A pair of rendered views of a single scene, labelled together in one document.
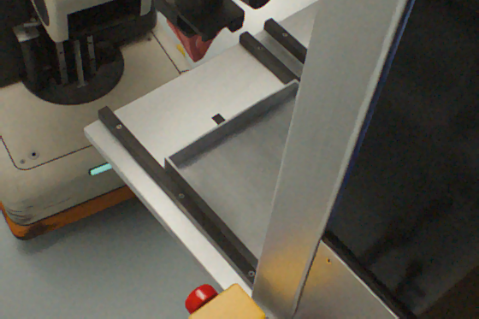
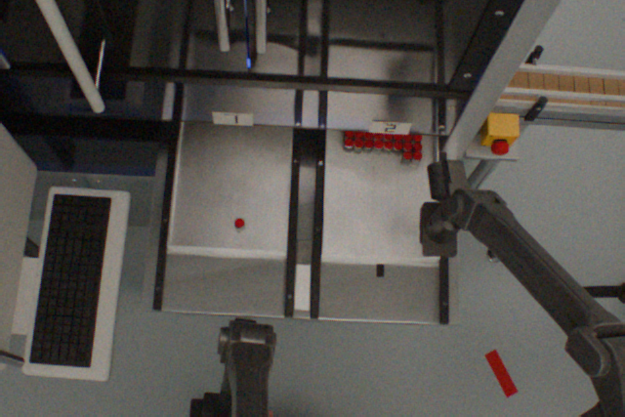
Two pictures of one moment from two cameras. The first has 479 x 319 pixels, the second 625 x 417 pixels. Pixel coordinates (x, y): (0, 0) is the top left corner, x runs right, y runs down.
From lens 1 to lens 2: 138 cm
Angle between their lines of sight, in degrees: 51
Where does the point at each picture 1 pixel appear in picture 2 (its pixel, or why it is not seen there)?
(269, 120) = (352, 248)
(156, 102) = (406, 312)
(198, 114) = (388, 284)
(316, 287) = not seen: hidden behind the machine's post
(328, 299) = not seen: hidden behind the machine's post
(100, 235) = not seen: outside the picture
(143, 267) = (341, 401)
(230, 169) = (401, 235)
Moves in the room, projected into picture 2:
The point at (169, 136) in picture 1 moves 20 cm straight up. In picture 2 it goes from (417, 281) to (435, 261)
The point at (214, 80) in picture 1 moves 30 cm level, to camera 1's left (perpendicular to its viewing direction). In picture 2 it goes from (359, 301) to (452, 404)
